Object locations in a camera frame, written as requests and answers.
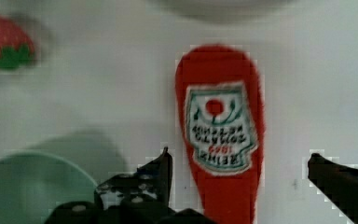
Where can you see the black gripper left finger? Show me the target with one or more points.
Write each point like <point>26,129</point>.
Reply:
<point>152,182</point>

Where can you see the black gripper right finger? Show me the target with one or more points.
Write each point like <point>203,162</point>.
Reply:
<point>339,183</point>

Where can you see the red toy strawberry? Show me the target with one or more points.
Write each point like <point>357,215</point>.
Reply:
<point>16,47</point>

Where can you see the green mug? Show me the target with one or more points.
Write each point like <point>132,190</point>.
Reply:
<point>33,184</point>

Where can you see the red plush ketchup bottle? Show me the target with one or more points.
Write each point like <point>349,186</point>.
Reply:
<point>221,114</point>

